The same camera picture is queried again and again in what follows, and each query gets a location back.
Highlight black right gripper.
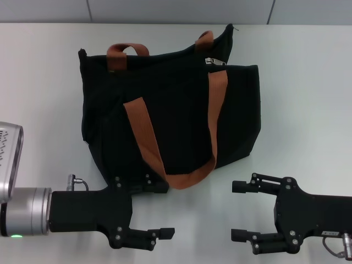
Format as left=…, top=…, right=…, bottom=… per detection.
left=230, top=172, right=352, bottom=256

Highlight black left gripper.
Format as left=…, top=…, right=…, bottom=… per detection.
left=48, top=173, right=176, bottom=252

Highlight black food bag brown handles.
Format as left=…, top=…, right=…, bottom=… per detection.
left=78, top=23, right=262, bottom=191

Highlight left gripper cable with connector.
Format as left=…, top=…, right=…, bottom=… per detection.
left=67, top=173, right=90, bottom=192

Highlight right gripper cable with connectors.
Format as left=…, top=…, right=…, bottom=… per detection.
left=322, top=232, right=352, bottom=261

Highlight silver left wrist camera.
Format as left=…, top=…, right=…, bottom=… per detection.
left=0, top=121, right=25, bottom=205

